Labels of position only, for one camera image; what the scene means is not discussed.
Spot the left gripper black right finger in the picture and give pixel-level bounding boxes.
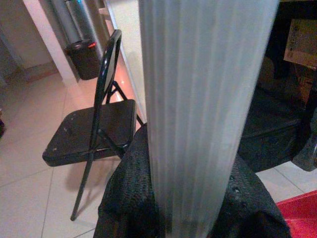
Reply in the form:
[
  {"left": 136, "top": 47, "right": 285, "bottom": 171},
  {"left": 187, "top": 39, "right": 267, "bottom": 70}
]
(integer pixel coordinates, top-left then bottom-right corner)
[{"left": 210, "top": 153, "right": 293, "bottom": 238}]

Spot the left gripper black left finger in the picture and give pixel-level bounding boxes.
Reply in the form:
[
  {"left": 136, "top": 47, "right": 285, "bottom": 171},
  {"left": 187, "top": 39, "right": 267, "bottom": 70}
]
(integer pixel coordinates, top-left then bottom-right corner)
[{"left": 93, "top": 122, "right": 167, "bottom": 238}]

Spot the red dustpan blue handle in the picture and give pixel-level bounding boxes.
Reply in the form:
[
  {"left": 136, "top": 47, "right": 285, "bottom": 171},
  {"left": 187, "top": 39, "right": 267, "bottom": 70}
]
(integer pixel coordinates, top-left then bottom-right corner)
[{"left": 276, "top": 189, "right": 317, "bottom": 238}]

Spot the light blue broom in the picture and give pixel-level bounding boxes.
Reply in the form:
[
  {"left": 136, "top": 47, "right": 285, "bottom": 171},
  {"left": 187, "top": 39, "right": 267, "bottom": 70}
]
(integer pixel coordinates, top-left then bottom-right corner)
[{"left": 138, "top": 0, "right": 280, "bottom": 238}]

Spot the black suitcase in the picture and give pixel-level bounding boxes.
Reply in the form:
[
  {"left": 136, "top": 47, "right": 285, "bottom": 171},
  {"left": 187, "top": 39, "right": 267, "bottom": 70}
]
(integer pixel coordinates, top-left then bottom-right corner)
[{"left": 237, "top": 88, "right": 309, "bottom": 173}]

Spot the black folding chair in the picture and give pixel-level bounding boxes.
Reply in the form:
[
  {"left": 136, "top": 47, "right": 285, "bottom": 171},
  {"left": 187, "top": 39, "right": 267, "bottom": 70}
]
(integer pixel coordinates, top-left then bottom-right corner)
[{"left": 42, "top": 29, "right": 144, "bottom": 222}]

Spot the grey crumpled bag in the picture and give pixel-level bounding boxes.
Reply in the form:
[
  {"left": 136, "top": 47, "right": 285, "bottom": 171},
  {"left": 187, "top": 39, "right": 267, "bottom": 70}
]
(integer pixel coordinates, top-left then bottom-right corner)
[{"left": 292, "top": 126, "right": 317, "bottom": 172}]

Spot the tan cardboard box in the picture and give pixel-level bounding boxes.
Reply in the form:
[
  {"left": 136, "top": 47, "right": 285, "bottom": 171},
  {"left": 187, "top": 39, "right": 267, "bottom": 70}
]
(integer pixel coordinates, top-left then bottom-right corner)
[{"left": 283, "top": 18, "right": 317, "bottom": 69}]

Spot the grey cylinder column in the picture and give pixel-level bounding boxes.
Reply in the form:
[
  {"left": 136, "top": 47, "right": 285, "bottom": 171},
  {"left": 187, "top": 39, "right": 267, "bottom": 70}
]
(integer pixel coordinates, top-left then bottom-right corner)
[{"left": 49, "top": 0, "right": 96, "bottom": 45}]

